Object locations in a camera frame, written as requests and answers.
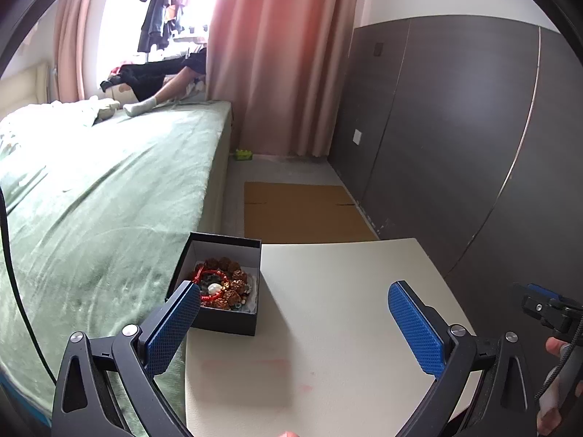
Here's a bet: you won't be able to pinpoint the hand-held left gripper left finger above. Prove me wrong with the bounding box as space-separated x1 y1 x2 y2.
52 281 201 437

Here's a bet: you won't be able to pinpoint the pile of beaded bracelets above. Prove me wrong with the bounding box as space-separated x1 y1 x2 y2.
189 257 259 314

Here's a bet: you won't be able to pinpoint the bed with green sheet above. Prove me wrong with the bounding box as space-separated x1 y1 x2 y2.
0 99 235 424

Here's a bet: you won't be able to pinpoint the beige padded headboard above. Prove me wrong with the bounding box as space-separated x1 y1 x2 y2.
0 60 52 120

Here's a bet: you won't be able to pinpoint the wide pink curtain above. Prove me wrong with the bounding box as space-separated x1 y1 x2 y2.
205 0 365 159

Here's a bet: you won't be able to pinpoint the pale crumpled duvet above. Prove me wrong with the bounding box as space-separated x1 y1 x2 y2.
0 97 125 158

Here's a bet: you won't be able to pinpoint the black cable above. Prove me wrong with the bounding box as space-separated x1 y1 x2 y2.
0 186 61 385

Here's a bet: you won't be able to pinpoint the grey braided cable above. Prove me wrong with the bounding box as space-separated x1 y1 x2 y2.
535 341 576 404

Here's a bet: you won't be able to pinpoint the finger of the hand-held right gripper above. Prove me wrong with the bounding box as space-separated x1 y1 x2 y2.
512 282 583 340

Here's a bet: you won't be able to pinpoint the black jewelry box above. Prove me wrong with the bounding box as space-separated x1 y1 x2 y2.
165 232 263 336

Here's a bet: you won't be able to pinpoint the dark hanging clothes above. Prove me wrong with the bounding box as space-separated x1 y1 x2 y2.
137 0 211 54

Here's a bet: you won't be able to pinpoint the narrow pink curtain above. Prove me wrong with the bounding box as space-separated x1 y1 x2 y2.
52 0 120 103

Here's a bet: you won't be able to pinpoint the person's right hand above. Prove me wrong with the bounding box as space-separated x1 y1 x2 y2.
536 337 570 437

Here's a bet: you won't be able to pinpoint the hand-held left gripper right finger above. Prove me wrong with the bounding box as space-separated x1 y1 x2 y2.
388 281 538 437

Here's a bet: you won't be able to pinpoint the flat brown cardboard sheet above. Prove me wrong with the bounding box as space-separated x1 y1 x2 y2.
243 182 380 245

